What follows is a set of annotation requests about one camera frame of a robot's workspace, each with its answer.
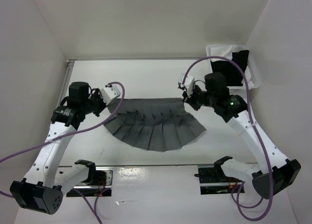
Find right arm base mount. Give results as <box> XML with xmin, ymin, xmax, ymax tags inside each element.
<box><xmin>194</xmin><ymin>165</ymin><xmax>242</xmax><ymax>195</ymax></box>

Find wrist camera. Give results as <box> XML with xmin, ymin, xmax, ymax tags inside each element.
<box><xmin>178</xmin><ymin>73</ymin><xmax>195</xmax><ymax>96</ymax></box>
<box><xmin>100</xmin><ymin>84</ymin><xmax>120</xmax><ymax>105</ymax></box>

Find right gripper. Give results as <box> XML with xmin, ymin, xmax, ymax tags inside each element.
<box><xmin>183</xmin><ymin>83</ymin><xmax>216</xmax><ymax>110</ymax></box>

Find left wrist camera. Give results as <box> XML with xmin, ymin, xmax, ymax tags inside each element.
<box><xmin>100</xmin><ymin>84</ymin><xmax>120</xmax><ymax>105</ymax></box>

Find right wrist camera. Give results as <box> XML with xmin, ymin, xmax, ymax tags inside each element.
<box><xmin>178</xmin><ymin>73</ymin><xmax>195</xmax><ymax>96</ymax></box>

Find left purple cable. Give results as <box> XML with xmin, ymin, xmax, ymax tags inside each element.
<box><xmin>0</xmin><ymin>81</ymin><xmax>126</xmax><ymax>224</ymax></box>

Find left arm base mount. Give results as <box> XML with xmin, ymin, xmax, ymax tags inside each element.
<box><xmin>66</xmin><ymin>166</ymin><xmax>114</xmax><ymax>197</ymax></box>

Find white skirt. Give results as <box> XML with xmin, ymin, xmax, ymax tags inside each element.
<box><xmin>206</xmin><ymin>44</ymin><xmax>256</xmax><ymax>89</ymax></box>

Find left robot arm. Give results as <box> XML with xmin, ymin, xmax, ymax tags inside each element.
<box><xmin>10</xmin><ymin>81</ymin><xmax>110</xmax><ymax>215</ymax></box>

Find black skirt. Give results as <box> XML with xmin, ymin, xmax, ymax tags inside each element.
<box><xmin>211</xmin><ymin>50</ymin><xmax>249</xmax><ymax>86</ymax></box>

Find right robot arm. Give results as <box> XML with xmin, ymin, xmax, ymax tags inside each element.
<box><xmin>178</xmin><ymin>73</ymin><xmax>301</xmax><ymax>200</ymax></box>

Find grey pleated skirt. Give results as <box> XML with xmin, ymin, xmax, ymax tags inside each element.
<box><xmin>104</xmin><ymin>98</ymin><xmax>206</xmax><ymax>152</ymax></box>

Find white plastic basket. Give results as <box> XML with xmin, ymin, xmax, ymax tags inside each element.
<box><xmin>205</xmin><ymin>43</ymin><xmax>261</xmax><ymax>91</ymax></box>

